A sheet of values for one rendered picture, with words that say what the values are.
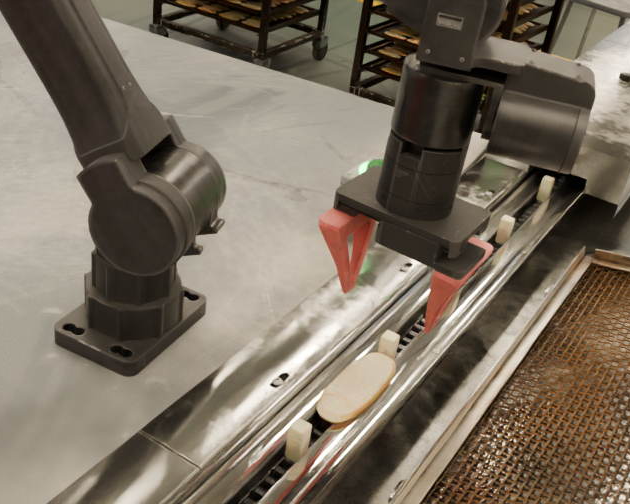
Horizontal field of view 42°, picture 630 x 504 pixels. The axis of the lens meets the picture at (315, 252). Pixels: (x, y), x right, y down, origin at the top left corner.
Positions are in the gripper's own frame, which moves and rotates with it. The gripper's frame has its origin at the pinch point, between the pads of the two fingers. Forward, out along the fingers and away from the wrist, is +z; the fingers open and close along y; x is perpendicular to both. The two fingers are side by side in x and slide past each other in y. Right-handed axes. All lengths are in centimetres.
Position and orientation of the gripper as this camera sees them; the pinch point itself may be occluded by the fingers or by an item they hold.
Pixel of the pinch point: (390, 301)
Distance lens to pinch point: 66.4
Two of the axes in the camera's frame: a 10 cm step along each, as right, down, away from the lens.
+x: -5.4, 3.8, -7.5
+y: -8.3, -3.9, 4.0
